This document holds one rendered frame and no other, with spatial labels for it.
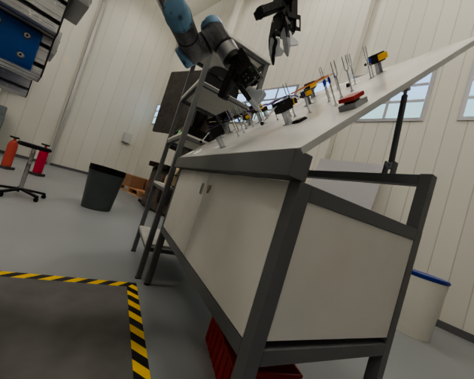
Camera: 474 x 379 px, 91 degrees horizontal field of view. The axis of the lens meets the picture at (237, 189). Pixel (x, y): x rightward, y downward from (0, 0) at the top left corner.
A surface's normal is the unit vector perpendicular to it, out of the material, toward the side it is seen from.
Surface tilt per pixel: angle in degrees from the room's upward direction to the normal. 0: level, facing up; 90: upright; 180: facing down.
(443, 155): 90
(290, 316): 90
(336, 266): 90
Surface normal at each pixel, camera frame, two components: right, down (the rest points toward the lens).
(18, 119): 0.70, 0.18
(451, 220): -0.65, -0.23
